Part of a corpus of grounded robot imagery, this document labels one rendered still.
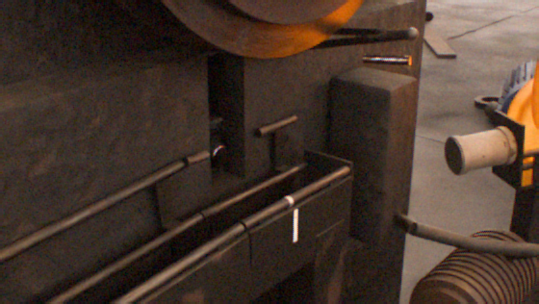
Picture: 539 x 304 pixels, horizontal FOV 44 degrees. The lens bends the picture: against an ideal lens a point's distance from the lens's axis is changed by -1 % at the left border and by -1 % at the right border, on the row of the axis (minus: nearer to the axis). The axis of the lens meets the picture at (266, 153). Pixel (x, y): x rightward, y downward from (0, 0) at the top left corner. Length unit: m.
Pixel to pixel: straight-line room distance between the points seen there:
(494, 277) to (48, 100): 0.67
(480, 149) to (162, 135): 0.50
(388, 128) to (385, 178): 0.07
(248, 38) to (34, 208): 0.25
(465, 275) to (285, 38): 0.47
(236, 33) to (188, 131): 0.16
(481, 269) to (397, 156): 0.22
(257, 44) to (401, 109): 0.31
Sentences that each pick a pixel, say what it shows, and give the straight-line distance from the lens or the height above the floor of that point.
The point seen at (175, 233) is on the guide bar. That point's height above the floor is 0.70.
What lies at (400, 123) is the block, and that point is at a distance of 0.91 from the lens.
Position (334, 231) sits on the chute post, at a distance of 0.84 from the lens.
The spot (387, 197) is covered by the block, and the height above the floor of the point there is 0.64.
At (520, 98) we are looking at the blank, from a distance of 1.06.
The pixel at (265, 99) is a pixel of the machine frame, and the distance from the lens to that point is 0.83.
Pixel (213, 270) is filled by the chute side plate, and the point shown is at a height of 0.69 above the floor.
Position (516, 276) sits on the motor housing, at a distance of 1.06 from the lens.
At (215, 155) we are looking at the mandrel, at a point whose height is 0.74.
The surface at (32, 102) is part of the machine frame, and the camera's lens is 0.61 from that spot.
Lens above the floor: 1.05
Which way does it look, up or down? 22 degrees down
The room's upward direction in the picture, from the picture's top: straight up
